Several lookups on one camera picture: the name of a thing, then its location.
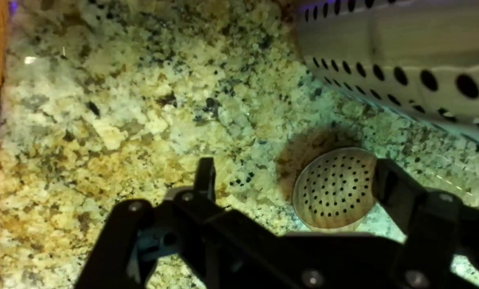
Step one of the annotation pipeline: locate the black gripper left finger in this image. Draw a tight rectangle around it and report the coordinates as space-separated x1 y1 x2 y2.
75 155 325 289

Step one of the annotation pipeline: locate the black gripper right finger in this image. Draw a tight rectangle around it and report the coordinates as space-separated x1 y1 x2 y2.
371 155 479 289

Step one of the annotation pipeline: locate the perforated wooden spoon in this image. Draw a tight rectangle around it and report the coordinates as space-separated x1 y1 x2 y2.
290 146 379 233

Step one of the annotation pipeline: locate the empty perforated steel utensil holder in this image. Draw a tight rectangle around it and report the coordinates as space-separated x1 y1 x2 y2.
293 0 479 147

